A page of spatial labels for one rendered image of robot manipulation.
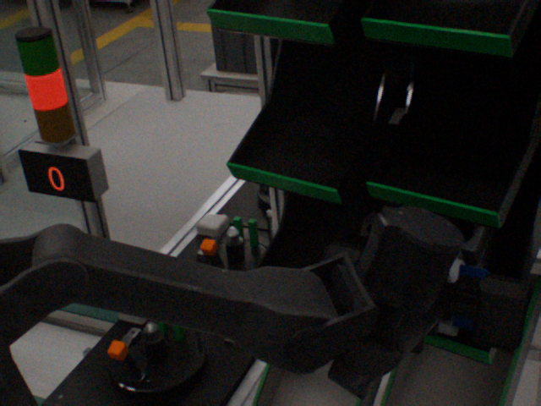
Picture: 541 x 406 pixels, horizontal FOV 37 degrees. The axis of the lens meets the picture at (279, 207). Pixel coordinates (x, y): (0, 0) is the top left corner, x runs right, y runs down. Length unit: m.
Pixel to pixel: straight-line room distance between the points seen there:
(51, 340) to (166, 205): 0.53
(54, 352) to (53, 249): 0.82
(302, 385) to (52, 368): 0.46
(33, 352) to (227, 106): 1.07
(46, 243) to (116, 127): 1.66
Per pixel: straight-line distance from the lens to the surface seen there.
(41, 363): 1.36
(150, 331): 1.16
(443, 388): 0.99
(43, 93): 1.19
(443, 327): 0.81
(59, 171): 1.23
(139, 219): 1.78
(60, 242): 0.56
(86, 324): 1.39
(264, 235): 1.45
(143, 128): 2.18
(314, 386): 1.03
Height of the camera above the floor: 1.75
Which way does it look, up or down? 31 degrees down
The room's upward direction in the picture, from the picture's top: 5 degrees counter-clockwise
